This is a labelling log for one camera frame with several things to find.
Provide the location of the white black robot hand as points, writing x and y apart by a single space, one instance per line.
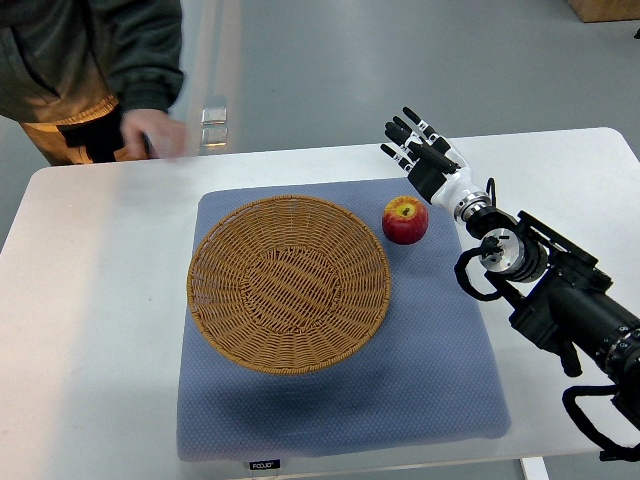
434 167

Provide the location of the person's hand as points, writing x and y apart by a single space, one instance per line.
149 133

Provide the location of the red apple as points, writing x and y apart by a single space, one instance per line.
405 220

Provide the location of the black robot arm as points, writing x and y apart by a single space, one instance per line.
558 295

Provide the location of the woven wicker basket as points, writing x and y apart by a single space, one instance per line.
289 285

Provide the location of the lower metal floor plate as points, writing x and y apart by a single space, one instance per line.
214 137

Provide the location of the metal floor plate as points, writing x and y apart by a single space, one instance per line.
214 137
214 115

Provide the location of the upper metal floor plate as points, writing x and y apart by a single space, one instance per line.
214 115

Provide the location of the person in green jacket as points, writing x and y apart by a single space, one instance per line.
70 70

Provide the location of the wooden box corner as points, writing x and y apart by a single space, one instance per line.
594 11

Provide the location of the black cushion label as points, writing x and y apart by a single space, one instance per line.
273 464

